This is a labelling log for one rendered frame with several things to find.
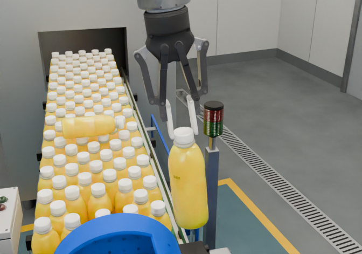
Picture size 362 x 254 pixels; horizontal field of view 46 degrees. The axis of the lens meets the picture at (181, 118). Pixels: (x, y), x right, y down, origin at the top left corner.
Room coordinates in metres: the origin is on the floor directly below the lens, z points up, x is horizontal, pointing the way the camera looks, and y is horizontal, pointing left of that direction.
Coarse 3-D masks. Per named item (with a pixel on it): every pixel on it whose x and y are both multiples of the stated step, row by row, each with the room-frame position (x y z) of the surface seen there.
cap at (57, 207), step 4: (60, 200) 0.95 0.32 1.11; (52, 204) 0.93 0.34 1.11; (56, 204) 0.93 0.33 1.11; (60, 204) 0.93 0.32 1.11; (64, 204) 0.93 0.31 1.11; (52, 208) 0.91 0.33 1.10; (56, 208) 0.91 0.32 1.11; (60, 208) 0.91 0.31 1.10; (64, 208) 0.92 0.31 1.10; (52, 212) 0.91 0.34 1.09; (56, 212) 0.91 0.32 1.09; (60, 212) 0.91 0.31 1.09
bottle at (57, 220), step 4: (64, 212) 0.92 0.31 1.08; (68, 212) 0.94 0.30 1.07; (52, 216) 0.91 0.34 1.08; (56, 216) 0.91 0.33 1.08; (60, 216) 0.91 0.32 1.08; (64, 216) 0.92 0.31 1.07; (52, 220) 0.91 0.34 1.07; (56, 220) 0.90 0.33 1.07; (60, 220) 0.91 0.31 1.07; (52, 224) 0.90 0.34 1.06; (56, 224) 0.90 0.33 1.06; (60, 224) 0.90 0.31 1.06; (64, 224) 0.90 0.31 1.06; (56, 228) 0.89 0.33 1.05; (60, 228) 0.90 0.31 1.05; (60, 232) 0.89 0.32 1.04; (60, 236) 0.89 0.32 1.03
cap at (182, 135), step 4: (180, 128) 0.73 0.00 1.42; (184, 128) 0.73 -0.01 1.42; (188, 128) 0.73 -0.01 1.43; (176, 132) 0.72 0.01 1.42; (180, 132) 0.72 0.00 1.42; (184, 132) 0.71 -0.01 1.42; (188, 132) 0.71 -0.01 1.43; (192, 132) 0.71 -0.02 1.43; (176, 136) 0.71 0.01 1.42; (180, 136) 0.70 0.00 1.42; (184, 136) 0.70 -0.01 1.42; (188, 136) 0.70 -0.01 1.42; (192, 136) 0.71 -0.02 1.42; (176, 140) 0.71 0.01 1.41; (180, 140) 0.70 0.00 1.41; (184, 140) 0.70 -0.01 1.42; (188, 140) 0.70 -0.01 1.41; (192, 140) 0.71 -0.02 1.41
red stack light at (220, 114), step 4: (204, 108) 1.23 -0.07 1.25; (204, 112) 1.23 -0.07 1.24; (208, 112) 1.21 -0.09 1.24; (212, 112) 1.21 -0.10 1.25; (216, 112) 1.21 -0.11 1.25; (220, 112) 1.21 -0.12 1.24; (204, 116) 1.23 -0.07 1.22; (208, 116) 1.21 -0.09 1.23; (212, 116) 1.21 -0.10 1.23; (216, 116) 1.21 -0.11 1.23; (220, 116) 1.21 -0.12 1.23; (208, 120) 1.21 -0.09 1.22; (212, 120) 1.21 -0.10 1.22; (216, 120) 1.21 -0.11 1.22; (220, 120) 1.21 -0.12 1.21
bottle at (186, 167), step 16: (176, 144) 0.71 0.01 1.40; (192, 144) 0.71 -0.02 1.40; (176, 160) 0.69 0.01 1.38; (192, 160) 0.69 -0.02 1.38; (176, 176) 0.69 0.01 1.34; (192, 176) 0.69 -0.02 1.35; (176, 192) 0.69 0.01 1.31; (192, 192) 0.68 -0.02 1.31; (176, 208) 0.70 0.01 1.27; (192, 208) 0.68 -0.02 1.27; (192, 224) 0.68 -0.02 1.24
